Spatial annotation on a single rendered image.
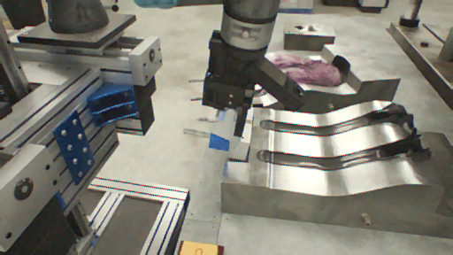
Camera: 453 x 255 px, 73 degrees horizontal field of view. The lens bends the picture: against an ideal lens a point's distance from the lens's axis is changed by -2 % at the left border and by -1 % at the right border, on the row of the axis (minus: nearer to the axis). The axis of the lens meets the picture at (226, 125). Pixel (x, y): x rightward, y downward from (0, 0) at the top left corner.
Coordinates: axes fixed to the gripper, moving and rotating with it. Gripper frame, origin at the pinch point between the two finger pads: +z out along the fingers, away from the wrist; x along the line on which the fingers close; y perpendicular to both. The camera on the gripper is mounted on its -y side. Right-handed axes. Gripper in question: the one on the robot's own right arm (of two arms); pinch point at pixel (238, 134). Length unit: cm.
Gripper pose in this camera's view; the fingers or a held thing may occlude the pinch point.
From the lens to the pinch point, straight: 59.4
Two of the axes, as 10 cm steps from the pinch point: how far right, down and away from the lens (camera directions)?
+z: -1.2, 7.0, 7.1
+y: -9.8, -1.9, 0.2
